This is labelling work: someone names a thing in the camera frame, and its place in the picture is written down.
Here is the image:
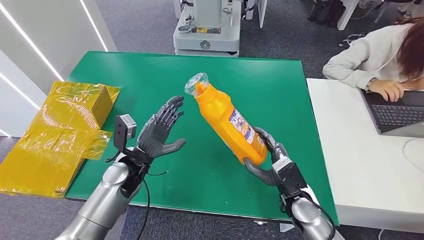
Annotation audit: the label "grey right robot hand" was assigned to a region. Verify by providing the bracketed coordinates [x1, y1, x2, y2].
[243, 126, 293, 187]

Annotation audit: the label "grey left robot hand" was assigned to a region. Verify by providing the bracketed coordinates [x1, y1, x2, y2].
[136, 95, 187, 160]

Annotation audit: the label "orange detergent bottle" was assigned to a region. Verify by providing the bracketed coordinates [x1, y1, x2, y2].
[184, 72, 268, 166]

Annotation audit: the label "white side desk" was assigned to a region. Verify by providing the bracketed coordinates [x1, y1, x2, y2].
[306, 77, 424, 235]

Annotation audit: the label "yellow film wrapped cardboard box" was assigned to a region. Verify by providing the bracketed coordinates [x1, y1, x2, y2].
[0, 80, 121, 199]

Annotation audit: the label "grey laptop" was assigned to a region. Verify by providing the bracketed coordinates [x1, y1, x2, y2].
[359, 88, 424, 139]

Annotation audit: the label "person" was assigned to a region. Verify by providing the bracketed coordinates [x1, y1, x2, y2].
[321, 16, 424, 103]

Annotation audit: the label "white round pad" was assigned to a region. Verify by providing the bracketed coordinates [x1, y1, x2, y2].
[402, 138, 424, 173]

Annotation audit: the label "black bags on floor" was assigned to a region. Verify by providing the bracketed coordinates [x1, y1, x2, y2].
[306, 0, 346, 29]

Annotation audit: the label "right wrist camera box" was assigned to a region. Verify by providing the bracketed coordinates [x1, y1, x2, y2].
[272, 156, 309, 197]

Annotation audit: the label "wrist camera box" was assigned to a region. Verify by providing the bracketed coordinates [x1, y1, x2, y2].
[272, 156, 309, 197]
[113, 114, 138, 151]

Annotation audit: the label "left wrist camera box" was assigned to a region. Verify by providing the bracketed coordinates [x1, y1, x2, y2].
[113, 114, 138, 151]

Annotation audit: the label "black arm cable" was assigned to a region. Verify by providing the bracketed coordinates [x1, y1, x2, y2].
[135, 170, 170, 240]

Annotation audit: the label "white wall light strip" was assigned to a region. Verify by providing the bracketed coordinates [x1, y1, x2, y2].
[0, 2, 65, 82]
[78, 0, 110, 53]
[0, 72, 41, 111]

